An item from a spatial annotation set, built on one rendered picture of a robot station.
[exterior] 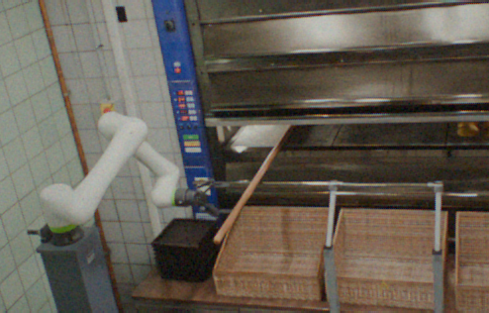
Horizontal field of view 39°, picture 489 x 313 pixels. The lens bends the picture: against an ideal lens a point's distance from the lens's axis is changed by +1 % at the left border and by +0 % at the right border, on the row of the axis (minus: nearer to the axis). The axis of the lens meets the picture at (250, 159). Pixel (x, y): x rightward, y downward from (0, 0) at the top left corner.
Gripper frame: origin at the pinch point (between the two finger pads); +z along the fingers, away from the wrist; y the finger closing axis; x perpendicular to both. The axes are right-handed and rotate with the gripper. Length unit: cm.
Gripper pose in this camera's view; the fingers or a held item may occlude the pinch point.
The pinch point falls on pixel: (229, 198)
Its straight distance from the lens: 319.8
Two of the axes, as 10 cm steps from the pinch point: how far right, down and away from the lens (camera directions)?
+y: 1.3, 9.2, 3.8
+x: -3.0, 4.0, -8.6
